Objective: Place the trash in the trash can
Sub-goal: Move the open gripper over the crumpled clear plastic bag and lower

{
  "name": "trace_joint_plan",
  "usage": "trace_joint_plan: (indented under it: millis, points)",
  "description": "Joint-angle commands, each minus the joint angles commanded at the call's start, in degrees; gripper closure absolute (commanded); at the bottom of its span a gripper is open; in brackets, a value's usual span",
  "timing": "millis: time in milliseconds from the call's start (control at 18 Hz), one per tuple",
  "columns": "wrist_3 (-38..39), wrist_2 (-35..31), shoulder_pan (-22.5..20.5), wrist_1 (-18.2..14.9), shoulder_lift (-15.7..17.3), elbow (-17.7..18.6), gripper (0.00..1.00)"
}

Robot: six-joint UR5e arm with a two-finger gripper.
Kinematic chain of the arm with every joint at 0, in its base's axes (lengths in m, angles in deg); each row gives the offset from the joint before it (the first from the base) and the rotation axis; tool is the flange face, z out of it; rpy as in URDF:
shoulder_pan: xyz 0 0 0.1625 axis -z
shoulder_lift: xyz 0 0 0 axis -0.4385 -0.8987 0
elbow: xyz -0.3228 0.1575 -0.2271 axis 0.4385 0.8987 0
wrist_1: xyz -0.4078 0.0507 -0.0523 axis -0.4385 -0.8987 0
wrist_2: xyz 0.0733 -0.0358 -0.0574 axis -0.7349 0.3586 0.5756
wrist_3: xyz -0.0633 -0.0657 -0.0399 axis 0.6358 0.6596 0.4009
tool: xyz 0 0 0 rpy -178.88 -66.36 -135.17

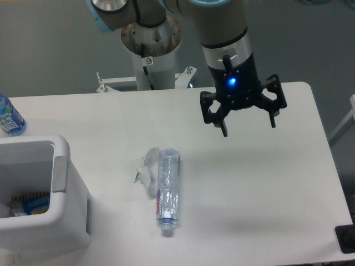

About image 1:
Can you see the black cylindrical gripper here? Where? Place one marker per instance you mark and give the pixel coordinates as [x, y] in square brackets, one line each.
[235, 83]

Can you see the crushed clear plastic bottle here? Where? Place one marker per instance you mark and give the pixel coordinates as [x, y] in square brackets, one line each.
[167, 196]

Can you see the white paper tissue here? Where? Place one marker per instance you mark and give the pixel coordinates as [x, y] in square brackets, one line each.
[147, 171]

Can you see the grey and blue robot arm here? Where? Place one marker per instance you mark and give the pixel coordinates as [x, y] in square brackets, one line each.
[222, 31]

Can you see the white plastic trash can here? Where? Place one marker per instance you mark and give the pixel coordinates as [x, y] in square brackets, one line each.
[41, 165]

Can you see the black clamp at table edge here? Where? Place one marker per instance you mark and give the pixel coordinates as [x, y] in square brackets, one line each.
[345, 236]

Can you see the blue snack wrapper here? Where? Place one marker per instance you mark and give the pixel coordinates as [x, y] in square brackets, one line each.
[30, 204]

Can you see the blue labelled water bottle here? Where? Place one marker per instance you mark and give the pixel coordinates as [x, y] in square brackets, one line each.
[12, 122]

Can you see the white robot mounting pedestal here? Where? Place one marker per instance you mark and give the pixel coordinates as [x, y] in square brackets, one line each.
[153, 52]

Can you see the white frame at right edge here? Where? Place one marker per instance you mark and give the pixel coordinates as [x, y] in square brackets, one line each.
[343, 126]

